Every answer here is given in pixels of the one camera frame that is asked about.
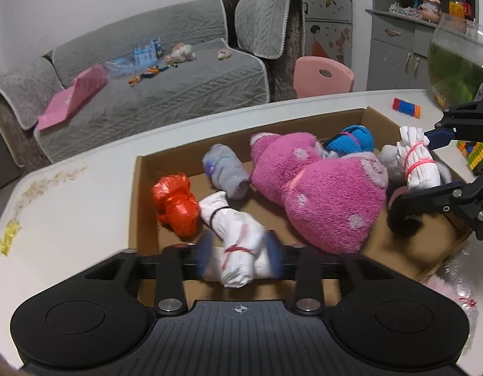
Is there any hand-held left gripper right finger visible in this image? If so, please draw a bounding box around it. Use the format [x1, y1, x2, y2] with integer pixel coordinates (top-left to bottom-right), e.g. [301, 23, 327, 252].
[266, 231, 399, 318]

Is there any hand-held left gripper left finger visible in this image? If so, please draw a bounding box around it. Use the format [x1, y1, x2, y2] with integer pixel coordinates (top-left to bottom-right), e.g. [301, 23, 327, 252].
[85, 231, 215, 318]

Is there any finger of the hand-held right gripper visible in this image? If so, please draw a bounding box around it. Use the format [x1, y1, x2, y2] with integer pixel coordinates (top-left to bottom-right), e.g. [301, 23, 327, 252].
[424, 100, 483, 153]
[398, 172, 483, 240]

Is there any white bundle with pink band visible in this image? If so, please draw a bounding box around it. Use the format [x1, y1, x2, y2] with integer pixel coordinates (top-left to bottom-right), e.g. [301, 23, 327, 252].
[397, 125, 442, 193]

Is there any white bundle with red band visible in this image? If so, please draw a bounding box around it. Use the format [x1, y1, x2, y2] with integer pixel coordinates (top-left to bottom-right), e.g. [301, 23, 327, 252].
[220, 223, 272, 289]

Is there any cardboard box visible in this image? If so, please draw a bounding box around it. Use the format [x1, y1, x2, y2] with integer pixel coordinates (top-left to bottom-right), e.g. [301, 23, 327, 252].
[129, 107, 474, 310]

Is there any blue knitted sock bundle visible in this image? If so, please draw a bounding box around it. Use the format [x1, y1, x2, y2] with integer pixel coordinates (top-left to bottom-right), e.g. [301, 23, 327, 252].
[323, 125, 375, 158]

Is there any white desktop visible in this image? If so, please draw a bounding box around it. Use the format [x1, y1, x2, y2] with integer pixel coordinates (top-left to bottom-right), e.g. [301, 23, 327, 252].
[0, 88, 483, 376]

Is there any pile of coloured building blocks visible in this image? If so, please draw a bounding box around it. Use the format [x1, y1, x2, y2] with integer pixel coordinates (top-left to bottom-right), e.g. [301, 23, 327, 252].
[456, 140, 483, 175]

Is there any coloured block stick toy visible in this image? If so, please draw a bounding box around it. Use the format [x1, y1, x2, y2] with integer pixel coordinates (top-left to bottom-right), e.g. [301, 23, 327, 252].
[392, 97, 422, 119]

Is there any orange-red plastic bag bundle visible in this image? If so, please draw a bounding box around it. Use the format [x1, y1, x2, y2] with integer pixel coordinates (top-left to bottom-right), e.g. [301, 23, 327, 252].
[151, 171, 202, 238]

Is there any glass fish bowl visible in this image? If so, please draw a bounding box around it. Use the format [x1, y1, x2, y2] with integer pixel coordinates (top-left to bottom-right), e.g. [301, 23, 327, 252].
[427, 13, 483, 107]

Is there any pink dotted fuzzy sock bundle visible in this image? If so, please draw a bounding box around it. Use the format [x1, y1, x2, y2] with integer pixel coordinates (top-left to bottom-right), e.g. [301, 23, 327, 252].
[249, 132, 389, 254]

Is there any pale pink plastic bag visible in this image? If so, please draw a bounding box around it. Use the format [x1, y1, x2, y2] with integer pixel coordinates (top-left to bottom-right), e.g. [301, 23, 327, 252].
[424, 262, 481, 322]

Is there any grey cabinet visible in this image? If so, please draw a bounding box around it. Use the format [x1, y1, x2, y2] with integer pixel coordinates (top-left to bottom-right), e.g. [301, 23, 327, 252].
[366, 0, 483, 95]

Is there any pink ceramic teapot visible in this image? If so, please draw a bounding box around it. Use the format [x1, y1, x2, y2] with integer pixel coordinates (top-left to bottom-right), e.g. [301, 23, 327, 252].
[420, 0, 442, 23]

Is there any pink plastic chair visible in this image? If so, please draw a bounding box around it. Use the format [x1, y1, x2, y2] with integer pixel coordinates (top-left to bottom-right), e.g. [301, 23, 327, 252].
[294, 56, 355, 98]

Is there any large grey quilted sofa cover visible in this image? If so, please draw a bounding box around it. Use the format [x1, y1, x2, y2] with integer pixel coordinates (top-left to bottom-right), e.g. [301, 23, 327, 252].
[33, 0, 270, 163]

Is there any refrigerator with flower stickers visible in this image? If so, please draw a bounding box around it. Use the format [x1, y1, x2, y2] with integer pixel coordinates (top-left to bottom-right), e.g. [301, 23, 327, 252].
[251, 0, 353, 65]

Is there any grey sofa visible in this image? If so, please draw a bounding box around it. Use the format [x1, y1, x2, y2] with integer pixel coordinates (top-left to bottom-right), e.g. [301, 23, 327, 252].
[0, 0, 308, 173]

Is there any white plush toy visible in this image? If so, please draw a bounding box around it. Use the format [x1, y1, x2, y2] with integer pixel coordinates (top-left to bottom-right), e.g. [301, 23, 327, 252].
[165, 43, 197, 65]

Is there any pink book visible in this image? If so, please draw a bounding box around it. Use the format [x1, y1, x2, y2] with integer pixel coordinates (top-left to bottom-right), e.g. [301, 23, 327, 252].
[37, 65, 108, 131]

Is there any clear toy packet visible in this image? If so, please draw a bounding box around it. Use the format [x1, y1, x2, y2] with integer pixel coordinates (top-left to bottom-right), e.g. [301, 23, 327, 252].
[105, 58, 134, 75]

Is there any grey quilted armrest cover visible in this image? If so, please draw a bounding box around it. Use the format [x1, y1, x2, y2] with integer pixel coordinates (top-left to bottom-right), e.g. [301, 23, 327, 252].
[0, 58, 66, 130]
[234, 0, 303, 60]

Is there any blue toy castle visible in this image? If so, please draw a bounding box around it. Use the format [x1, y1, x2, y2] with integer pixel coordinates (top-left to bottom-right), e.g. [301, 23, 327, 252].
[134, 37, 164, 65]

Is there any heap of coloured hair ties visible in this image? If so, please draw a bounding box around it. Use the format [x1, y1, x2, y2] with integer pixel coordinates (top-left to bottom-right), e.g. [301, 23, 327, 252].
[389, 2, 421, 18]

